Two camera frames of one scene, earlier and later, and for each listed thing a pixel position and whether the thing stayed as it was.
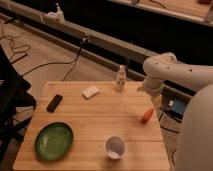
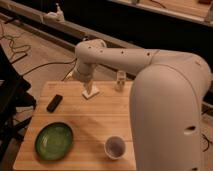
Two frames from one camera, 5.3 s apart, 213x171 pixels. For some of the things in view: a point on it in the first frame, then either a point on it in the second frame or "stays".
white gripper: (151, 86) to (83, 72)
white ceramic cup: (114, 147) stays
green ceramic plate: (54, 141) stays
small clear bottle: (121, 76) stays
